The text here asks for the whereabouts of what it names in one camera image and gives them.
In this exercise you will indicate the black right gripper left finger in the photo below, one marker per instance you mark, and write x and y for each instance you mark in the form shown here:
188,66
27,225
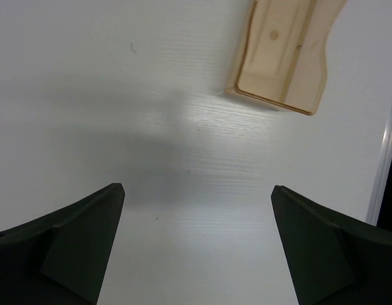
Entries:
61,257

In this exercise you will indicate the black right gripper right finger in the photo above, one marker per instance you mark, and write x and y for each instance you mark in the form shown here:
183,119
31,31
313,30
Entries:
332,258

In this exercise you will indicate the transparent orange plastic box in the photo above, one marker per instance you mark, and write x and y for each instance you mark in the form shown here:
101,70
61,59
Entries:
280,59

